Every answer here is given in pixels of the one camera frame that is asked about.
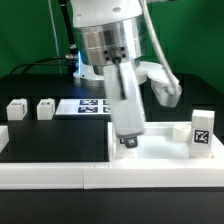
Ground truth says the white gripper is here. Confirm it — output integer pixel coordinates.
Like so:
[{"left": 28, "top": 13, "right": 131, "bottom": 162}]
[{"left": 103, "top": 62, "right": 145, "bottom": 148}]

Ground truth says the white square tabletop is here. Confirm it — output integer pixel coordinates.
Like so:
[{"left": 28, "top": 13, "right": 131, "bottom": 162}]
[{"left": 106, "top": 120, "right": 224, "bottom": 164}]

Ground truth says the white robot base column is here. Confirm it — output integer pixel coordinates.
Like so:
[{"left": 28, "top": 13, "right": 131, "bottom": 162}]
[{"left": 73, "top": 55, "right": 104, "bottom": 88}]

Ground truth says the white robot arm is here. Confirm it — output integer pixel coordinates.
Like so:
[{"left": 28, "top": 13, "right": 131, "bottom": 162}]
[{"left": 71, "top": 0, "right": 145, "bottom": 148}]

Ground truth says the white base tag plate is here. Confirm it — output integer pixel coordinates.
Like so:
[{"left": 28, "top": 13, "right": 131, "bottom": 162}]
[{"left": 56, "top": 99, "right": 110, "bottom": 116}]

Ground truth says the white U-shaped obstacle fence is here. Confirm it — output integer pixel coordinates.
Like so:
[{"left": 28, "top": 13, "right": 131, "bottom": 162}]
[{"left": 0, "top": 125, "right": 224, "bottom": 190}]

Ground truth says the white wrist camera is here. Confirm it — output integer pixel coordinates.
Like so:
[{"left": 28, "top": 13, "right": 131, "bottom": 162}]
[{"left": 147, "top": 62, "right": 182, "bottom": 108}]

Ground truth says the black cable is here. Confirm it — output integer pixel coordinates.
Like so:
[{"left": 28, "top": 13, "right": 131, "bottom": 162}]
[{"left": 9, "top": 55, "right": 80, "bottom": 76}]

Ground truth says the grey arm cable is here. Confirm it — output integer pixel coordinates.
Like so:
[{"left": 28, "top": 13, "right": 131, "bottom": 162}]
[{"left": 138, "top": 0, "right": 180, "bottom": 91}]

